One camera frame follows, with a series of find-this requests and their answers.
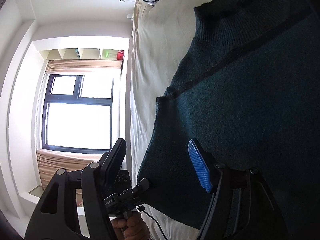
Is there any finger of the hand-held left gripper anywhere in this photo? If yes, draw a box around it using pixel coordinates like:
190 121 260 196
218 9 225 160
130 178 150 196

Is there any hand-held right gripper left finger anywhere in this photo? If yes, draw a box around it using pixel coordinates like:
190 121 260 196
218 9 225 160
24 138 127 240

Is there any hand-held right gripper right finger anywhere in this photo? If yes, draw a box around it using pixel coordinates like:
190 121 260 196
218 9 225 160
188 139 290 240

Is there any dark green knit sweater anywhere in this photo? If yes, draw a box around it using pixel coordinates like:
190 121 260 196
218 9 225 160
137 0 320 240

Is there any person's left hand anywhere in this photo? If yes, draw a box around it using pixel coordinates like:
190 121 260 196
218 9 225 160
111 214 150 240

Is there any beige curtain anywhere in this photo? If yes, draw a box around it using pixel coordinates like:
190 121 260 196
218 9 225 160
46 59 123 74
37 149 125 188

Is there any black framed window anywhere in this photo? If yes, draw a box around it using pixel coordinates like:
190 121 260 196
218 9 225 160
41 73 115 152

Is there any green translucent box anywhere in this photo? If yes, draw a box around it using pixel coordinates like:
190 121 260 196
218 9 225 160
101 49 117 59

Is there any bed with beige sheet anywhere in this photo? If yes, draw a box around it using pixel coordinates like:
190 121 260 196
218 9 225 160
129 0 240 240

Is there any black cable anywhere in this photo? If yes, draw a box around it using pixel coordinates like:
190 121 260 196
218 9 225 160
136 205 168 240

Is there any white wall shelf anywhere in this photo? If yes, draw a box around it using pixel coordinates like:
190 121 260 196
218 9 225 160
39 47 125 61

